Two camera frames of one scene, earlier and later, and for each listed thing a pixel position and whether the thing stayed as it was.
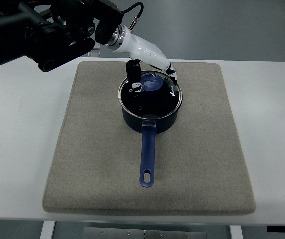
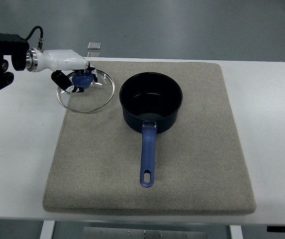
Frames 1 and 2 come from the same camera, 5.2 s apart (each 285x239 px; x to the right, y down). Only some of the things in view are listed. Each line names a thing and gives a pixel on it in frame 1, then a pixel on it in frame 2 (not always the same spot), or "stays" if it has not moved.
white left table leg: [47, 229] stays
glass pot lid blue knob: [158, 96] -> [94, 96]
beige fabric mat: [199, 166] stays
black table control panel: [284, 229] stays
